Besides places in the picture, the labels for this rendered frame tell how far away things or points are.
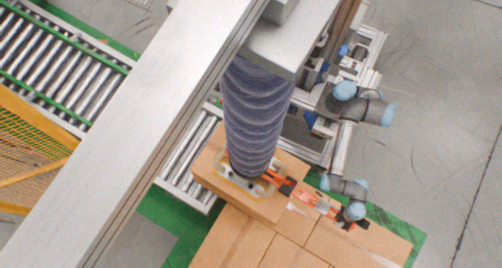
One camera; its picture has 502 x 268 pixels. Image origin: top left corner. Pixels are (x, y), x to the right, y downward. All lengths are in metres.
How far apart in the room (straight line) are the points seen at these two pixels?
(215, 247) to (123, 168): 2.51
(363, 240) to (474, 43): 2.13
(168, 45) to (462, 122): 3.69
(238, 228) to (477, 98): 2.33
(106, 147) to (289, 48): 0.42
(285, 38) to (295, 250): 2.37
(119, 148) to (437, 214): 3.50
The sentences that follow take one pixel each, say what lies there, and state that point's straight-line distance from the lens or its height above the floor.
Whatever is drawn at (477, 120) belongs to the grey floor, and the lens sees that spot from 4.31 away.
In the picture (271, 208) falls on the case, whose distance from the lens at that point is 2.63.
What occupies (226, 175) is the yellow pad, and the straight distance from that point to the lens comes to 2.63.
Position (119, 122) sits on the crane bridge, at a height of 3.05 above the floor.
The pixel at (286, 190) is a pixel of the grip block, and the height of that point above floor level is 1.22.
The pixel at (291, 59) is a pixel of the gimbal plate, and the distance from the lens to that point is 0.89.
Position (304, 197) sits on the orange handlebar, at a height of 1.22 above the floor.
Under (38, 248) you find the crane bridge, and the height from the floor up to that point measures 3.05.
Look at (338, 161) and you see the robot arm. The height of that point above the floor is 1.55.
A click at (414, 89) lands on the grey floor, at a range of 4.21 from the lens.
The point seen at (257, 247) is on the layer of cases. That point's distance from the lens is 3.14.
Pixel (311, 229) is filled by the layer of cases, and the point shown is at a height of 0.54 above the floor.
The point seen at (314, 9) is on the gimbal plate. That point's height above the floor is 2.88.
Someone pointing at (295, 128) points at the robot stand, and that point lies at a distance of 3.65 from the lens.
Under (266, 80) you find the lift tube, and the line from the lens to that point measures 1.15.
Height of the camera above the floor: 3.68
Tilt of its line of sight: 75 degrees down
